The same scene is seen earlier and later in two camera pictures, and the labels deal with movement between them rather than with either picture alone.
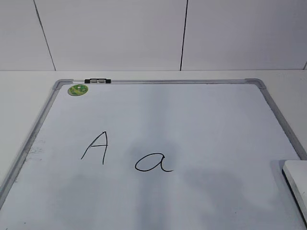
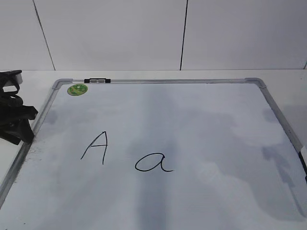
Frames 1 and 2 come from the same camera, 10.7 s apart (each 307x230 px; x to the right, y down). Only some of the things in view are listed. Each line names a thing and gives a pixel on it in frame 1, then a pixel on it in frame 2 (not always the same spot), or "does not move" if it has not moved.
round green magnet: [77, 90] does not move
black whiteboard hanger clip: [98, 81] does not move
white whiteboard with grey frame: [202, 154] does not move
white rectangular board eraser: [294, 174] → [303, 151]
